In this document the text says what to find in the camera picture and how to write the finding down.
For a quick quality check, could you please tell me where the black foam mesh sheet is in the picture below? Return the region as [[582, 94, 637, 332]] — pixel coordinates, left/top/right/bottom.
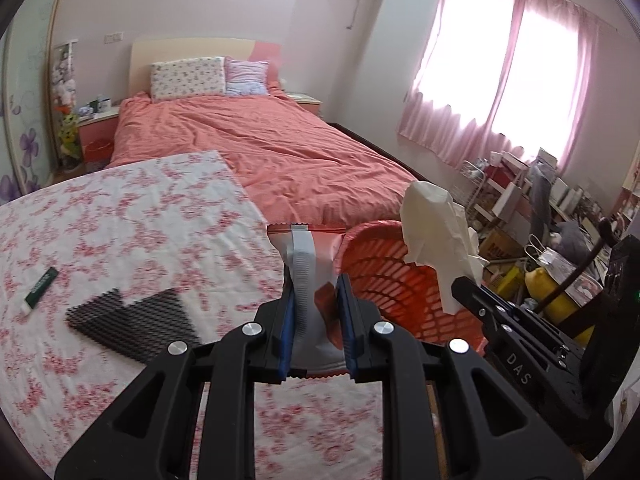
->
[[65, 288, 201, 364]]

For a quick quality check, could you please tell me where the small green box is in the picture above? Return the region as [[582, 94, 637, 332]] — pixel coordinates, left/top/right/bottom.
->
[[23, 266, 58, 314]]

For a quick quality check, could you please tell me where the white red snack wrapper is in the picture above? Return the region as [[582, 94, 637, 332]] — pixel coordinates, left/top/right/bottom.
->
[[267, 223, 346, 377]]

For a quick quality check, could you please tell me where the yellow bag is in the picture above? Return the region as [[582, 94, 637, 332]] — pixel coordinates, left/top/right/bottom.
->
[[519, 266, 591, 346]]

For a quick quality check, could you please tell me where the brown cardboard box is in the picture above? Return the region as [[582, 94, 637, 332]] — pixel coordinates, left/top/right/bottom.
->
[[478, 228, 524, 264]]

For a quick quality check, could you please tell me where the orange plastic laundry basket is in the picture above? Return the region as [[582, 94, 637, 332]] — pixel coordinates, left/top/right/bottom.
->
[[335, 220, 486, 353]]

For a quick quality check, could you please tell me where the floral pink white tablecloth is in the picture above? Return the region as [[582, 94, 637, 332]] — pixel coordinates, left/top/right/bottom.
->
[[1, 150, 416, 479]]

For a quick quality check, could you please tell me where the red bin by nightstand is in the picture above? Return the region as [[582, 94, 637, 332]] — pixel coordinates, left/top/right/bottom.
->
[[82, 139, 114, 164]]

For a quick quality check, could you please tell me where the floral sliding wardrobe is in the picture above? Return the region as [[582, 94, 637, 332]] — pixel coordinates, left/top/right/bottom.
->
[[0, 0, 58, 204]]

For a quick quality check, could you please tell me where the salmon pink bed duvet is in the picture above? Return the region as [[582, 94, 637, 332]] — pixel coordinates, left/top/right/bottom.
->
[[111, 89, 416, 228]]

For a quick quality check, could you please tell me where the pink bedside table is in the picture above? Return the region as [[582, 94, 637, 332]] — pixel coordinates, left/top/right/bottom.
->
[[78, 106, 119, 156], [286, 92, 322, 116]]

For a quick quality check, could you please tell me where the pink window curtain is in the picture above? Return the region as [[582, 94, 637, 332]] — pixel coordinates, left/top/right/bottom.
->
[[398, 0, 600, 168]]

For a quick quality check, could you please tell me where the white mug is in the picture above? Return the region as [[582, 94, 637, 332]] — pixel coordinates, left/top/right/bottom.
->
[[98, 98, 113, 114]]

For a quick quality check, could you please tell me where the plush toy display tube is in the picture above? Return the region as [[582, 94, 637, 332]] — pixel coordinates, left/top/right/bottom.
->
[[50, 40, 82, 171]]

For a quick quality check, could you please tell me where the floral white pillow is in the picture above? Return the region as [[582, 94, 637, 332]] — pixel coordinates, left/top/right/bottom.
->
[[151, 56, 226, 102]]

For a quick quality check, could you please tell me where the right pink bedside table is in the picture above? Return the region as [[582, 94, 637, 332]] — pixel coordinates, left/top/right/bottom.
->
[[286, 92, 322, 116]]

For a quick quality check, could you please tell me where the striped pink pillow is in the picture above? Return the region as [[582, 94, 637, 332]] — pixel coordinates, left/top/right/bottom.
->
[[224, 56, 269, 96]]

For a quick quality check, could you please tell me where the beige pink headboard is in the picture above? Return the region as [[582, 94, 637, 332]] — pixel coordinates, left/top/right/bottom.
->
[[128, 37, 281, 96]]

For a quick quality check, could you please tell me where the white wire rack shelf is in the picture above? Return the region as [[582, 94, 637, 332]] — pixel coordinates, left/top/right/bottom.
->
[[454, 160, 494, 224]]

